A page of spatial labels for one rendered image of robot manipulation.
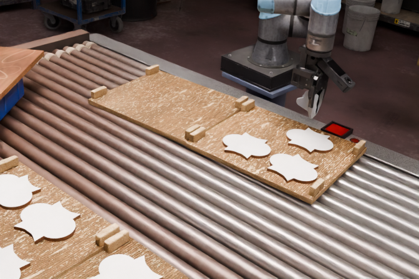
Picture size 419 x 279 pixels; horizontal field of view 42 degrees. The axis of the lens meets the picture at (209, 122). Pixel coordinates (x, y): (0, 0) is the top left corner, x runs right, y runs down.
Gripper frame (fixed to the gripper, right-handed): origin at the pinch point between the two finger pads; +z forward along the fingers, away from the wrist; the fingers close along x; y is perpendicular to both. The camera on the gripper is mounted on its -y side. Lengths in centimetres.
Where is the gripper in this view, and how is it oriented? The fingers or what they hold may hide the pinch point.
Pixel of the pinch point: (313, 115)
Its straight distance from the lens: 160.0
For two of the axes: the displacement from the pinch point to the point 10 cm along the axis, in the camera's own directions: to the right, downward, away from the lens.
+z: -0.6, 8.8, 4.7
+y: -8.0, -3.3, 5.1
